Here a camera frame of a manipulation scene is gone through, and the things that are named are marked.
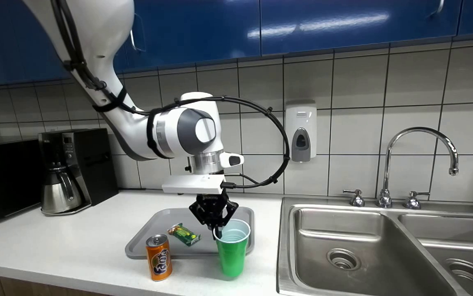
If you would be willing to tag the stainless steel sink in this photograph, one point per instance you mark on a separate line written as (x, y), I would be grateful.
(329, 230)

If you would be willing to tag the white wall soap dispenser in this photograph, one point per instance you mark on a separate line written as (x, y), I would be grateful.
(301, 132)

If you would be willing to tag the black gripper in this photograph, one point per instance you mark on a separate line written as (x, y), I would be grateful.
(211, 206)

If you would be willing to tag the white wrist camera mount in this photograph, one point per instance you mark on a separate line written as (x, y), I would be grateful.
(193, 184)

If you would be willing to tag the black microwave oven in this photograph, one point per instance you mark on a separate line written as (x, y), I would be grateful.
(4, 181)

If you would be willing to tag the steel coffee carafe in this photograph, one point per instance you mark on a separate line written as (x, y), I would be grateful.
(61, 191)

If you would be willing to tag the green snack bar wrapper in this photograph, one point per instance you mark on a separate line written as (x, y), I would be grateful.
(184, 234)

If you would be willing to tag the black coffee maker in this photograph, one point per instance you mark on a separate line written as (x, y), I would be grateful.
(97, 165)

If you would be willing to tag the chrome gooseneck faucet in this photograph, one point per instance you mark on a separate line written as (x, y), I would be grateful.
(411, 132)

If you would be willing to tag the grey plastic tray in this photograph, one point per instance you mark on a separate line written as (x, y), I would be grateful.
(148, 240)

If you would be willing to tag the green plastic cup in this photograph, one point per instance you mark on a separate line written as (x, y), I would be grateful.
(232, 257)

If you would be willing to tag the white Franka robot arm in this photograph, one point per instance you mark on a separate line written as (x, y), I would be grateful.
(110, 21)

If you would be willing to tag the orange soda can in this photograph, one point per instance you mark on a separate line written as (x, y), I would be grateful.
(158, 257)

